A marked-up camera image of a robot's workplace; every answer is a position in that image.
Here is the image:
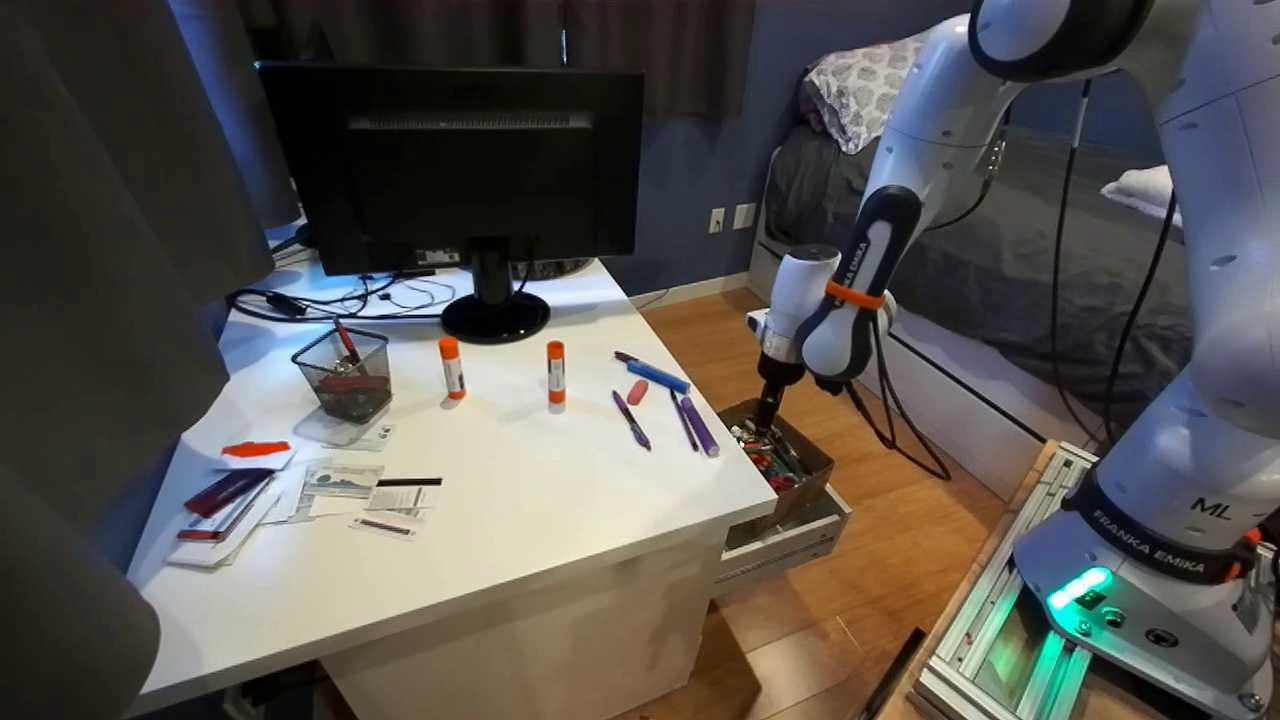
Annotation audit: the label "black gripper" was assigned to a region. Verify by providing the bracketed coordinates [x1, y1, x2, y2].
[755, 347, 812, 432]

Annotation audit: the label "white desk drawer unit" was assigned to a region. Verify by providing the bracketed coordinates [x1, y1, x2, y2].
[317, 518, 732, 720]

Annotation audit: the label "thick purple marker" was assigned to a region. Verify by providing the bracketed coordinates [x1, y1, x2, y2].
[678, 387, 725, 459]

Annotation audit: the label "blue pen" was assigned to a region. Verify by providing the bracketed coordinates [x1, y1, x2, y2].
[612, 347, 698, 395]

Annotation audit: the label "white open drawer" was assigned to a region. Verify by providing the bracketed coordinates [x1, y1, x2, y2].
[713, 480, 854, 606]

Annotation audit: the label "purple and black pen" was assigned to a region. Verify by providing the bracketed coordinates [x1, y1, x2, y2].
[607, 386, 658, 455]

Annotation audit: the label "orange capped glue stick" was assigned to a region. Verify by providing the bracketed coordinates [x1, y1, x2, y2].
[545, 337, 571, 414]
[436, 331, 472, 406]

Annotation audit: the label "dark grey bed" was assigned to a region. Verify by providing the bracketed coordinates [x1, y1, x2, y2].
[753, 126, 1192, 506]

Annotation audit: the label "patterned grey pillow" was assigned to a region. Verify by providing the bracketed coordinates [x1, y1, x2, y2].
[800, 34, 938, 157]

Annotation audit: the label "black computer monitor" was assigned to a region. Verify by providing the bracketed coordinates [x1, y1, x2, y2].
[256, 60, 648, 347]

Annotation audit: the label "black mesh pen cup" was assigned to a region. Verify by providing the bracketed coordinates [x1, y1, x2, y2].
[289, 320, 397, 427]

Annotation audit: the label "white pillow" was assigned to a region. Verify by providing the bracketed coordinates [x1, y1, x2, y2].
[1097, 160, 1187, 227]

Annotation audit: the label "white paper cards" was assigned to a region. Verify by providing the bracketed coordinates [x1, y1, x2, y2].
[298, 455, 446, 537]

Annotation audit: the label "red marker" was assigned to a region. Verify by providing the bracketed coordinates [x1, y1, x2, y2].
[216, 436, 298, 463]

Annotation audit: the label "maroon case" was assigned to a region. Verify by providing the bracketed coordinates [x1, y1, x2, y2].
[180, 463, 275, 522]

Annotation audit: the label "grey curtain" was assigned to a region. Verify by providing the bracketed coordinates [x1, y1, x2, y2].
[0, 0, 275, 720]

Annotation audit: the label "orange strap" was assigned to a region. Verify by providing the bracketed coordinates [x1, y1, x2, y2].
[822, 275, 894, 317]

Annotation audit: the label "black looping arm cable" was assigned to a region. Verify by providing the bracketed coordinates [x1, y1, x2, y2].
[854, 317, 957, 483]

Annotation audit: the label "black hanging cable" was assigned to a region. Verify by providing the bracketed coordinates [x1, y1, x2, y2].
[1097, 192, 1187, 417]
[1048, 78, 1118, 452]

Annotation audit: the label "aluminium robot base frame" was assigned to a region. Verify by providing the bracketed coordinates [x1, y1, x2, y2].
[915, 436, 1280, 720]

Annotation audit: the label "black desk cable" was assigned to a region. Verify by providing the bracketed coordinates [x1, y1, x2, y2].
[226, 272, 465, 324]

